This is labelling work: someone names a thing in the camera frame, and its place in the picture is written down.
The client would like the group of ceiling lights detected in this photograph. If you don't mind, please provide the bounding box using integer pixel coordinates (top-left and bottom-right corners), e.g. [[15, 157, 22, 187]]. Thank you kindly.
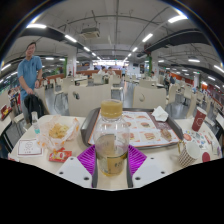
[[1, 13, 224, 83]]

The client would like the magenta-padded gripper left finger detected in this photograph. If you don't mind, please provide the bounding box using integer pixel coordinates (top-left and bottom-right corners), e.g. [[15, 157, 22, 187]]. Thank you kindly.
[[55, 143, 99, 189]]

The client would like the fried food piece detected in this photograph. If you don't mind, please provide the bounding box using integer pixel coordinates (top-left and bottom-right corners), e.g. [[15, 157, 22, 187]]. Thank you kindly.
[[159, 128, 173, 141]]

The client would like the black bag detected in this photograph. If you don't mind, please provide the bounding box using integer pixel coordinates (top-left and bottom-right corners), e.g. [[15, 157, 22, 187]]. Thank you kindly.
[[23, 94, 46, 123]]

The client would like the clear bottle with yellow drink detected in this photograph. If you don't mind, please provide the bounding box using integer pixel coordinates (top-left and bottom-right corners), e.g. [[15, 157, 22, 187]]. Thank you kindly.
[[93, 99, 130, 178]]

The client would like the clear bag of fries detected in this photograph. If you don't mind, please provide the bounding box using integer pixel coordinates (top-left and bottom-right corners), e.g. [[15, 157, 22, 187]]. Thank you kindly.
[[37, 114, 81, 151]]

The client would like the ceiling air conditioner unit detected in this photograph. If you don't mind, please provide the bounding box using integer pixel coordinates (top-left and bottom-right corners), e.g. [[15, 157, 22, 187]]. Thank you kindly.
[[79, 26, 101, 39]]

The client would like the white printed paper card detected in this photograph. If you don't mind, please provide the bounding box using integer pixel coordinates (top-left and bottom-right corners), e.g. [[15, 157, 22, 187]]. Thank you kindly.
[[16, 138, 44, 158]]

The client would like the red ketchup packet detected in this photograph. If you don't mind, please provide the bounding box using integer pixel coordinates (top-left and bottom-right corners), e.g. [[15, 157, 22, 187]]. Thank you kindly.
[[48, 148, 73, 163]]

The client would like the red paper drink cup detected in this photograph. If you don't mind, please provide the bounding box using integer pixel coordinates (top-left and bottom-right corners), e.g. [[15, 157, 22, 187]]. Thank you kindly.
[[191, 106, 208, 133]]

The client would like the person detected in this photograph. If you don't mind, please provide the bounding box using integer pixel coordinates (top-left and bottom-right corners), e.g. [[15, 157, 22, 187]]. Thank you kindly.
[[17, 41, 44, 116]]

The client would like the group of beige chairs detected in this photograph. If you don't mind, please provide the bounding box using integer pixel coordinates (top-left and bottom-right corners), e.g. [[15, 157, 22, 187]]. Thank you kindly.
[[43, 72, 224, 134]]

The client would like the dark plastic food tray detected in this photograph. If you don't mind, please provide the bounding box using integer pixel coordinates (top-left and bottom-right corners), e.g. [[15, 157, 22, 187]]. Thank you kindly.
[[80, 107, 184, 150]]

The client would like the crumpled white napkin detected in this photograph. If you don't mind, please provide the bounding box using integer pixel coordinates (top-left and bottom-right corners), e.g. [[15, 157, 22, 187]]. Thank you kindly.
[[151, 105, 170, 123]]

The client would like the white brown patterned paper cup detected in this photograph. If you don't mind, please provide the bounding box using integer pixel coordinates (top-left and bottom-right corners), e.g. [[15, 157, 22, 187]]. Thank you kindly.
[[177, 141, 201, 168]]

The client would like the small clear sanitizer bottle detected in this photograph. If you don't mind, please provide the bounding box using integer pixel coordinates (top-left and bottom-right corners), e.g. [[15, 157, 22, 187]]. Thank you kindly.
[[30, 111, 41, 135]]

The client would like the beige chair with round hole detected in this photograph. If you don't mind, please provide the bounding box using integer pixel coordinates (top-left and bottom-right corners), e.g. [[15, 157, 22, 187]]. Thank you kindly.
[[132, 85, 168, 110], [67, 83, 113, 118]]

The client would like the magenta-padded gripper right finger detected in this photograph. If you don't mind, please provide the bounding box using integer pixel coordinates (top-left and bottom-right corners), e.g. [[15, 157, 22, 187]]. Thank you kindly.
[[125, 144, 168, 189]]

